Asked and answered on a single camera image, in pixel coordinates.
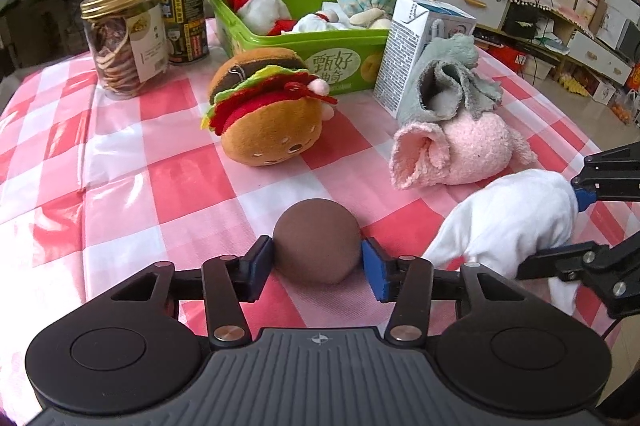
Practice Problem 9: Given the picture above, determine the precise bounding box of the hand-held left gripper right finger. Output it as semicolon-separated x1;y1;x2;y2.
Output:
361;237;526;347

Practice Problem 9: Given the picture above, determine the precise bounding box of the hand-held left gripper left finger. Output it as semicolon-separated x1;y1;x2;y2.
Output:
107;236;275;350

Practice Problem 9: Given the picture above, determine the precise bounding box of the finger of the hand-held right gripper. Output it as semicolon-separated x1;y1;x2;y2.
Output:
515;231;640;320
570;144;640;213

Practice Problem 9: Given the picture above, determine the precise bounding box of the brown foam ball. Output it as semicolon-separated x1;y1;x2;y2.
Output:
272;198;363;286

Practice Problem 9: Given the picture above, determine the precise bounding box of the white sock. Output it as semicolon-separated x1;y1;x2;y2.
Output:
424;168;583;314

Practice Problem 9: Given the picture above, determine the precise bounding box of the red checkered tablecloth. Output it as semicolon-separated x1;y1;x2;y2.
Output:
0;13;640;426

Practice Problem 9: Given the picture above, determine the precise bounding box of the low white drawer cabinet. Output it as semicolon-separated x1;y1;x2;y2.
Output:
565;26;636;88

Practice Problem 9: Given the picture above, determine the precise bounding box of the burger plush toy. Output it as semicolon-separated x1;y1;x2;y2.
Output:
201;47;338;168

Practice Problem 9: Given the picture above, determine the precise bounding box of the grey fluffy sock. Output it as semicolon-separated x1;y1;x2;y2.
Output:
400;33;505;124

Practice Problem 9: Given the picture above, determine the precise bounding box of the green plastic bin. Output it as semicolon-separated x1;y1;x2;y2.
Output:
207;0;401;94

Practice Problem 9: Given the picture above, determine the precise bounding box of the white drink carton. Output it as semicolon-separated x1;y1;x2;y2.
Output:
373;0;477;119

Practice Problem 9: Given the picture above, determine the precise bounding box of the clear jar with gold lid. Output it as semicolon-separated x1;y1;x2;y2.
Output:
80;0;171;99

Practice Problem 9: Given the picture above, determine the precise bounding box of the red and white plush toy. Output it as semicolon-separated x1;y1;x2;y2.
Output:
227;0;298;37

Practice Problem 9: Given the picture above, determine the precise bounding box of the black and yellow can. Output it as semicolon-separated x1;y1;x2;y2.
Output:
154;0;211;66

